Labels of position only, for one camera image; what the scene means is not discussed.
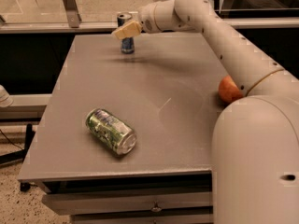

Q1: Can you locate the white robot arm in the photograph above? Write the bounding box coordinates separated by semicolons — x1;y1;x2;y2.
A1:
113;0;299;224

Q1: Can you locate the white object at left edge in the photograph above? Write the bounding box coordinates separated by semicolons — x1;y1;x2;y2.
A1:
0;85;13;107

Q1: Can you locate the grey cabinet with drawers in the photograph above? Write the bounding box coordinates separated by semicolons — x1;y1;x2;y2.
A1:
19;33;224;224

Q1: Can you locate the black stand base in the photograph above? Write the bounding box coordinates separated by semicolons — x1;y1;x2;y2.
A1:
0;124;36;192

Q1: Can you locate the green soda can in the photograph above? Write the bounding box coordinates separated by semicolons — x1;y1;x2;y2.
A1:
85;108;137;156

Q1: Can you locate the red apple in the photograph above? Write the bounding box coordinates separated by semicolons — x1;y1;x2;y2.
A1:
218;76;243;104

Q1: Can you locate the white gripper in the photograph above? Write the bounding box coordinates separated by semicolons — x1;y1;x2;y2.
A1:
112;3;161;40

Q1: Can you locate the left metal railing post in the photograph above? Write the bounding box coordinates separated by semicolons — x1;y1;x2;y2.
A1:
63;0;81;28

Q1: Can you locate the blue silver redbull can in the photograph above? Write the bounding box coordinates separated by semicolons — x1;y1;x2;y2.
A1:
117;12;135;54

